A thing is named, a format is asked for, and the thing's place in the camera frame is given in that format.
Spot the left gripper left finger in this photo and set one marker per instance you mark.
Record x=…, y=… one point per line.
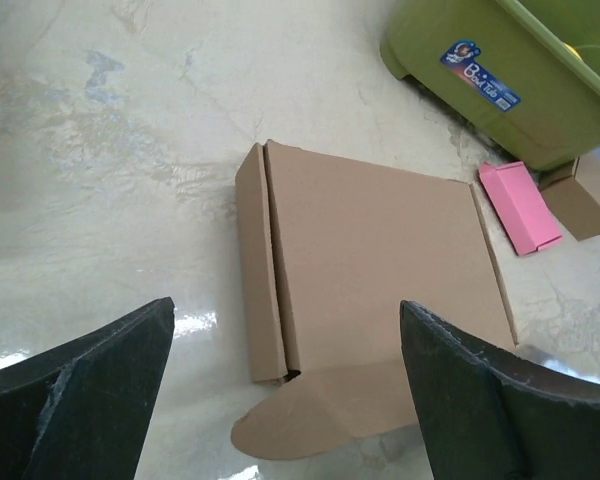
x=82, y=410

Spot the olive green plastic tub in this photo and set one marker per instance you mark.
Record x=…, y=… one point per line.
x=503, y=66

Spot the yellow mango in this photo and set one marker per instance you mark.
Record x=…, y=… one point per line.
x=572, y=50

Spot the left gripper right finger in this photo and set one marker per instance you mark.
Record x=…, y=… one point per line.
x=487, y=413

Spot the pink notepad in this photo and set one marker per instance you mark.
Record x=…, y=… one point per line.
x=527, y=220

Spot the small brown cardboard box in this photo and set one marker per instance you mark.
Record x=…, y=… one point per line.
x=572, y=194

